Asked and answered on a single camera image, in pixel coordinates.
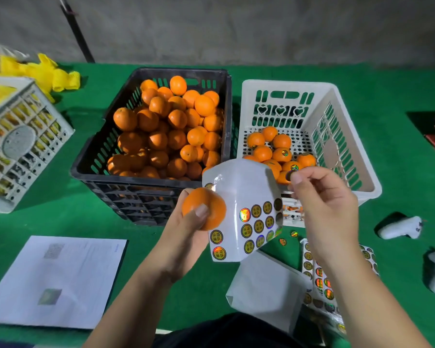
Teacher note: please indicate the person's left hand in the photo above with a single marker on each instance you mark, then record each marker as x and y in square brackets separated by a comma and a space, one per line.
[177, 246]

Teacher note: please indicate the person's right hand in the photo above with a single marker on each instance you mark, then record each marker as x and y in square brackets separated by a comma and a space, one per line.
[330, 213]

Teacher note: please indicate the person's left thumb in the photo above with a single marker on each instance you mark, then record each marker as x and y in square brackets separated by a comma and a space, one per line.
[197, 219]

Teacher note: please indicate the person's right thumb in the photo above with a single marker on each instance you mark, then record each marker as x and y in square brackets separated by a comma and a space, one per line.
[301, 193]

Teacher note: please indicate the small round holographic sticker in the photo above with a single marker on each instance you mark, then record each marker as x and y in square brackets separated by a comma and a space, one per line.
[288, 176]

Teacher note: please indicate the single orange fruit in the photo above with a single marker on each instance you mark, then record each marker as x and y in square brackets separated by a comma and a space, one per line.
[214, 204]

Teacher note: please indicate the curled white sticker sheet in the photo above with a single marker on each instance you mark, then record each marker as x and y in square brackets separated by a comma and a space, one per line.
[239, 184]

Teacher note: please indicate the person's right forearm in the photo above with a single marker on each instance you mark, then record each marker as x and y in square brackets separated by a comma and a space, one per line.
[369, 308]

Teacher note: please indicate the person's left forearm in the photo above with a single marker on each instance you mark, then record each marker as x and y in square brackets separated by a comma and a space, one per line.
[137, 308]

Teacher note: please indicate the group of stickered oranges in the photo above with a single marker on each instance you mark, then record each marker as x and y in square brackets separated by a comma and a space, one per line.
[263, 152]

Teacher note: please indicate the black plastic crate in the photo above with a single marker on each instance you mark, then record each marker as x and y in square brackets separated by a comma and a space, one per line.
[130, 202]

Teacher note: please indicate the flat sticker sheet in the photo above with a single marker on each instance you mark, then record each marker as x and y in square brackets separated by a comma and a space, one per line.
[317, 279]

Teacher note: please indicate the pile of plain oranges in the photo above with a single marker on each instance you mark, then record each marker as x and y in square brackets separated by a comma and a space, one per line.
[166, 134]

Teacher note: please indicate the blank white backing sheet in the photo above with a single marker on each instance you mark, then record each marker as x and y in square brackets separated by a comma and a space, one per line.
[268, 289]

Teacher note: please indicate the white plastic basket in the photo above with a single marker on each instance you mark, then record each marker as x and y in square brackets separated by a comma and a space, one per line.
[247, 105]

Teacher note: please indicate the person's dark clothing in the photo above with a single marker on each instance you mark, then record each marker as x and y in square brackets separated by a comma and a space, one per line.
[232, 333]

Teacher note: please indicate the green felt table cloth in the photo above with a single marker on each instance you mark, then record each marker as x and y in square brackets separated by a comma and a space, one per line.
[384, 105]

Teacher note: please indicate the white printed paper sheet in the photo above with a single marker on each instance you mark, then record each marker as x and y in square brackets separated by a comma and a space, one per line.
[58, 279]

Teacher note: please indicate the white lattice crate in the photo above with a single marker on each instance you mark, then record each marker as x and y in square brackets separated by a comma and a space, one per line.
[18, 141]

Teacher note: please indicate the black pole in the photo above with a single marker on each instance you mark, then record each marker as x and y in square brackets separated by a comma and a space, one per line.
[76, 32]

